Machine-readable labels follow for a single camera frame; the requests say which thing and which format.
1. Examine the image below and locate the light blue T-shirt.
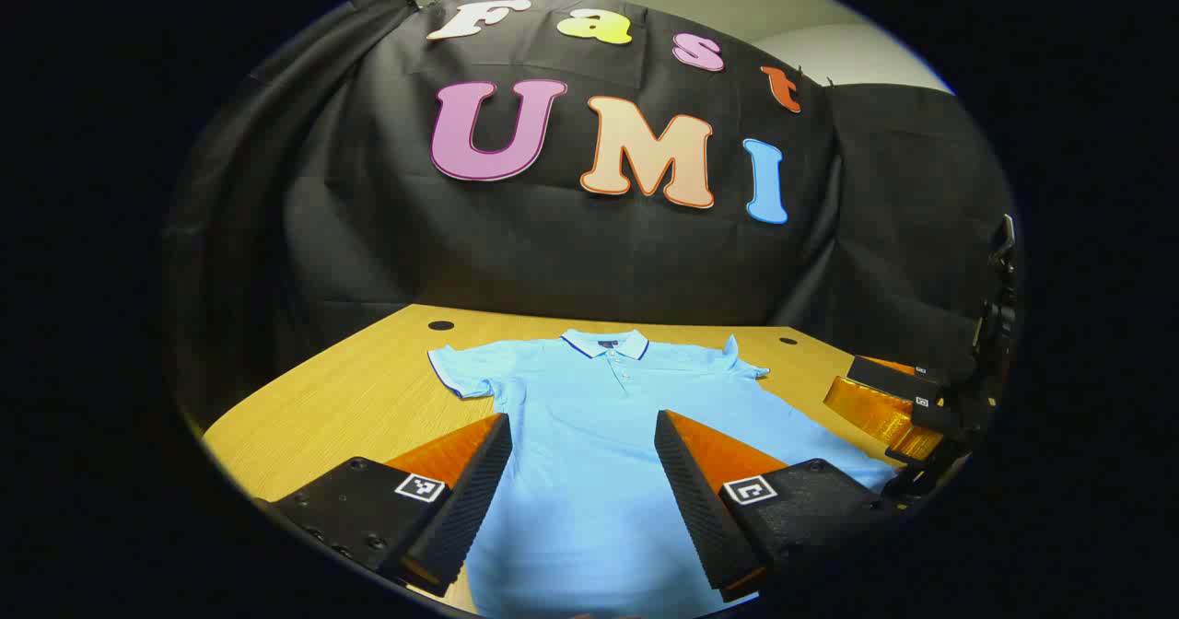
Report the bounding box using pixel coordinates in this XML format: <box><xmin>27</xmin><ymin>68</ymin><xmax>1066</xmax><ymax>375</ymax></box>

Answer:
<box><xmin>426</xmin><ymin>328</ymin><xmax>899</xmax><ymax>619</ymax></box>

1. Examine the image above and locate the black backdrop cloth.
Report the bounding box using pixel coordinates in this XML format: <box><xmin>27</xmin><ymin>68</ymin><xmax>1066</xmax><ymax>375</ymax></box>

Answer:
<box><xmin>161</xmin><ymin>0</ymin><xmax>1019</xmax><ymax>436</ymax></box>

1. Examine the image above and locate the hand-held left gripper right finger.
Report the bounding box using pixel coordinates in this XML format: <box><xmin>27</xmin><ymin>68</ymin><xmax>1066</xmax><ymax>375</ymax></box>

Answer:
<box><xmin>654</xmin><ymin>409</ymin><xmax>908</xmax><ymax>603</ymax></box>

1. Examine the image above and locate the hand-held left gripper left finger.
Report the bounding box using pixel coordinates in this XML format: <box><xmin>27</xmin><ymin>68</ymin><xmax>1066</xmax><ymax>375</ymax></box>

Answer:
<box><xmin>267</xmin><ymin>414</ymin><xmax>513</xmax><ymax>599</ymax></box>

